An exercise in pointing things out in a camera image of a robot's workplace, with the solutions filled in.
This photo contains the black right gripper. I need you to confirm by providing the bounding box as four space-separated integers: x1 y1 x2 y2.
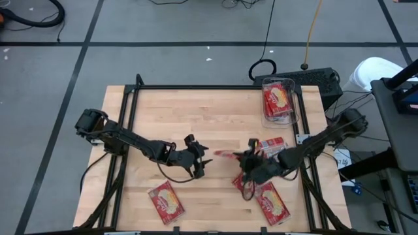
234 138 282 186

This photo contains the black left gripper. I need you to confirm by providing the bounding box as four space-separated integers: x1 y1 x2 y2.
169 133 214 180

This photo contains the clear plastic basket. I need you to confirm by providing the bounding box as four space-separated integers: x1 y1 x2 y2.
261 77 298 129

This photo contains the white paper sheet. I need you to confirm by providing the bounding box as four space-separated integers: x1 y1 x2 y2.
332 147 357 187

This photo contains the black computer tower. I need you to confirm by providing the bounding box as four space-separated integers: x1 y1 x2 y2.
253 67 344 111

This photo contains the white chair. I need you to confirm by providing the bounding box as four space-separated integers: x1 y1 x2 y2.
348 56 418 93

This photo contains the grey cart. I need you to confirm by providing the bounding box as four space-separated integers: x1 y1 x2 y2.
370 77 418 173

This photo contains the dark laptop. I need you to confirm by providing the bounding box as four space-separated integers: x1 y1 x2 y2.
391 87 418 115

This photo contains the black keyboard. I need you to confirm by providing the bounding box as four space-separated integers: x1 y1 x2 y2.
406 174 418 215

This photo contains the black pole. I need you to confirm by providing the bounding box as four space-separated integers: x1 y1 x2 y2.
385 58 418 89

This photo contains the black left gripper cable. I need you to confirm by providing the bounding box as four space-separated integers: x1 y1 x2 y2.
156 159 199 183

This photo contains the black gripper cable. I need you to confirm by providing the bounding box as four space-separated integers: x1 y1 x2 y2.
156 159 199 183
240 176 261 202

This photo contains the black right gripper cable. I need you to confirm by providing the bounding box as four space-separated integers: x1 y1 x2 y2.
240 176 261 202

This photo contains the black metal table frame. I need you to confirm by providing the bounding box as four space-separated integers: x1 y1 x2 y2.
73 73 352 235

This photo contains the black hanging cable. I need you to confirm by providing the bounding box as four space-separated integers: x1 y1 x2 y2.
248 0 278 82

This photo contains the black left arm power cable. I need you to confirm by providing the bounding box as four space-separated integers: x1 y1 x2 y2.
79 150 110 194

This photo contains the yellow hanging cable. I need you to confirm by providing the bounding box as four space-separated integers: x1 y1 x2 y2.
302 0 324 71

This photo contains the black cable bundle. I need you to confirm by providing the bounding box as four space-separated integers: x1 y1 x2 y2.
221 0 262 10

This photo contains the black vacuum hose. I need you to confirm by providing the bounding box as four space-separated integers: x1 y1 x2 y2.
0 0 65 28

